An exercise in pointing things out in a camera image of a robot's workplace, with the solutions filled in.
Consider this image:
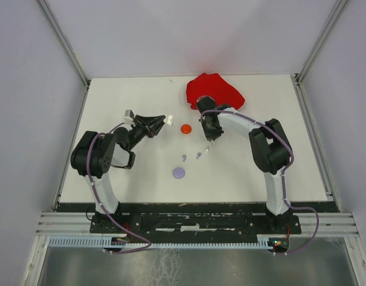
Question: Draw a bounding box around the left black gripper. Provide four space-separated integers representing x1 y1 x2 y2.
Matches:
127 114 167 150

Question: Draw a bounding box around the white earbud charging case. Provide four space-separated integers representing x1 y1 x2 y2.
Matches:
164 115 174 126

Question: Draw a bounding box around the orange earbud charging case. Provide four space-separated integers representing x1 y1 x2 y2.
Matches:
180 124 192 134

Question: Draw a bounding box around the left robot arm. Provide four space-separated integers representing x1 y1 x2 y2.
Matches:
70 110 173 232

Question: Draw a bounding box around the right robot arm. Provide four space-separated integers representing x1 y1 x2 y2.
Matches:
196 96 294 233

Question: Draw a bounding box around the purple earbud charging case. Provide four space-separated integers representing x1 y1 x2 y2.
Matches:
173 167 186 179

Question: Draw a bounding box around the red cloth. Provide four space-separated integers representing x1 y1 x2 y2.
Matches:
186 73 246 110

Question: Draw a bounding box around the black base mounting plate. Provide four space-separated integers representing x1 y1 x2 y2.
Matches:
90 203 301 243

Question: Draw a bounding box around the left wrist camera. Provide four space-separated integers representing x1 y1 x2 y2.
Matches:
124 110 135 125

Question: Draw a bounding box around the left aluminium frame post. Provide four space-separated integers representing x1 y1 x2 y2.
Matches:
36 0 90 86

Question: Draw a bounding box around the aluminium frame post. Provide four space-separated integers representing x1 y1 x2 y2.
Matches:
295 0 350 85
36 0 90 86

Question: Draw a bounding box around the white cable duct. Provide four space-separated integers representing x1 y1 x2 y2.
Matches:
47 234 276 248

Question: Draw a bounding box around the aluminium frame rail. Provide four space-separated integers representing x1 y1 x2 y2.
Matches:
36 212 358 237

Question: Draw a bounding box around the right aluminium frame post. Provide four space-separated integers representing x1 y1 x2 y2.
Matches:
295 0 350 85

